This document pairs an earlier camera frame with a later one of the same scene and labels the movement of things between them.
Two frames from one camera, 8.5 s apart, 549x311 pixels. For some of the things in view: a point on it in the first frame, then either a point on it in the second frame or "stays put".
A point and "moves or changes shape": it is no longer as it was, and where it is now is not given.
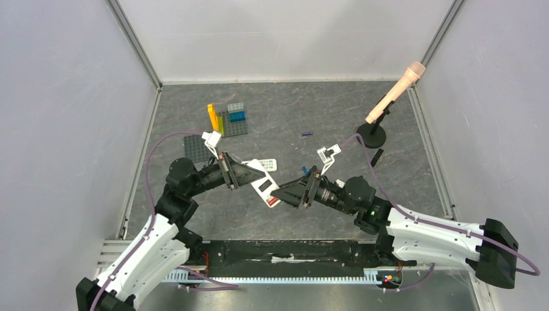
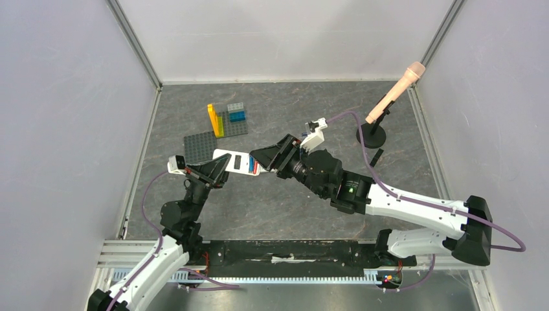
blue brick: (237, 116) stays put
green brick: (220, 125) stays put
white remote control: (265, 186) moves or changes shape
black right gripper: (311, 190) → (287, 154)
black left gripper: (244, 174) → (211, 173)
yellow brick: (213, 116) stays put
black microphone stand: (373, 135) stays put
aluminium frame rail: (149, 69) stays put
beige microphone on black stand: (403, 87) stays put
